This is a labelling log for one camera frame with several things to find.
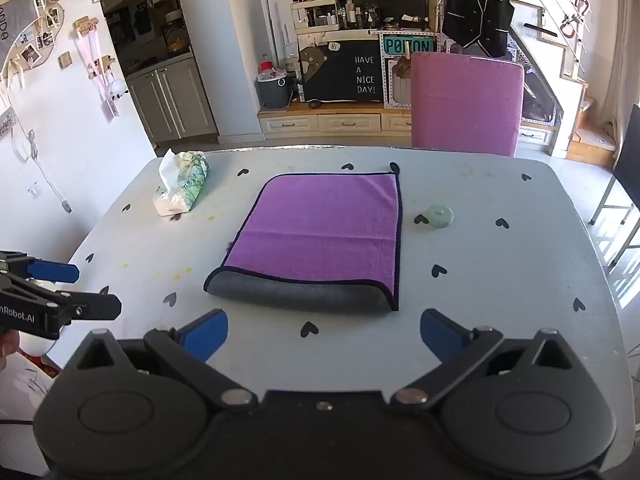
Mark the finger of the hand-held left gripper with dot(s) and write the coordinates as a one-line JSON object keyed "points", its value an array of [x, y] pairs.
{"points": [[92, 306], [55, 271]]}

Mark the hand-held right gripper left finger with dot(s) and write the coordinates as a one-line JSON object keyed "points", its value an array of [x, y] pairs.
{"points": [[206, 334]]}

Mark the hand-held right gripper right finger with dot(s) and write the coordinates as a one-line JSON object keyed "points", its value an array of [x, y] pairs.
{"points": [[441, 335]]}

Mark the purple and grey towel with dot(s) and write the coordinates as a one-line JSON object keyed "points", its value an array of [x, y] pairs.
{"points": [[320, 232]]}

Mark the person's left hand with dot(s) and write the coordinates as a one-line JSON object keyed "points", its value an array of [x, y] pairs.
{"points": [[7, 350]]}

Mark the pale green tape roll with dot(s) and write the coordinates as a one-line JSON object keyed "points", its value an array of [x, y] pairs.
{"points": [[440, 215]]}

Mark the green tissue pack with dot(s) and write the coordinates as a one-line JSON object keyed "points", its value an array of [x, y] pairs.
{"points": [[182, 182]]}

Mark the grey kitchen cabinet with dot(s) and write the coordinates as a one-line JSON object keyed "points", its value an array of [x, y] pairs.
{"points": [[170, 100]]}

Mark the pink upholstered chair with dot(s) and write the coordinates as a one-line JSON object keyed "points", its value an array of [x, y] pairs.
{"points": [[465, 105]]}

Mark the cream drawer cabinet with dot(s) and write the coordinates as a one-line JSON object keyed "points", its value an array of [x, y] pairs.
{"points": [[330, 121]]}

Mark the grey bucket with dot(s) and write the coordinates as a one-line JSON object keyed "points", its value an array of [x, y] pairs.
{"points": [[274, 91]]}

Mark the black chair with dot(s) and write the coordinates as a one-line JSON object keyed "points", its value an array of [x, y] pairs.
{"points": [[627, 160]]}

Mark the white perforated box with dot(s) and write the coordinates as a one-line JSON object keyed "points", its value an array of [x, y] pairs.
{"points": [[397, 82]]}

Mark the black chalkboard sign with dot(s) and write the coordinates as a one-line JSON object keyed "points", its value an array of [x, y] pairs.
{"points": [[345, 72]]}

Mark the teal letter sign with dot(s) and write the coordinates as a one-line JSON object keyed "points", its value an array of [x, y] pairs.
{"points": [[407, 45]]}

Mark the white staircase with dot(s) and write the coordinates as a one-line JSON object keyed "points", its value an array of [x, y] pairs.
{"points": [[560, 60]]}

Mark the black vest with white trim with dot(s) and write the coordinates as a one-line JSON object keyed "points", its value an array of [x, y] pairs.
{"points": [[477, 5]]}

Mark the white shelf rack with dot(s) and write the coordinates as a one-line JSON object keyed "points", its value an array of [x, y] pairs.
{"points": [[317, 14]]}

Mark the wall photo collage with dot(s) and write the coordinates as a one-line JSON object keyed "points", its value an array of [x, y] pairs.
{"points": [[27, 25]]}

